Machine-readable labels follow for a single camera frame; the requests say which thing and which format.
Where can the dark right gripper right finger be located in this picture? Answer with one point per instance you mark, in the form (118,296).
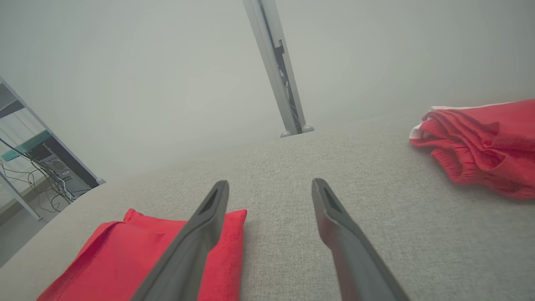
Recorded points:
(355,263)

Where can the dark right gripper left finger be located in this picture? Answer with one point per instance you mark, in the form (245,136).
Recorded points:
(188,259)

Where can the red jersey with lettering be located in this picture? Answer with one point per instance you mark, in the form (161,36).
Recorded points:
(117,259)

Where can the red shorts with white stripe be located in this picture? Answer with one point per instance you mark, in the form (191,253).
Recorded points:
(493,142)

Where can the grey fabric sofa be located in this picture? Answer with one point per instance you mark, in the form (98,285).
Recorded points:
(376,167)

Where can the grey computer tower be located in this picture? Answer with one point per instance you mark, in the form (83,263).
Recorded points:
(56,167)

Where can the white desk leg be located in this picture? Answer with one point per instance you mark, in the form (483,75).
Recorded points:
(21,196)

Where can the grey post foot cap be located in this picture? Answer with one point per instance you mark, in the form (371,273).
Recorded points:
(308,128)
(285,134)

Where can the grey metal partition post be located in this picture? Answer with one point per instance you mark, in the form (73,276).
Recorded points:
(271,58)

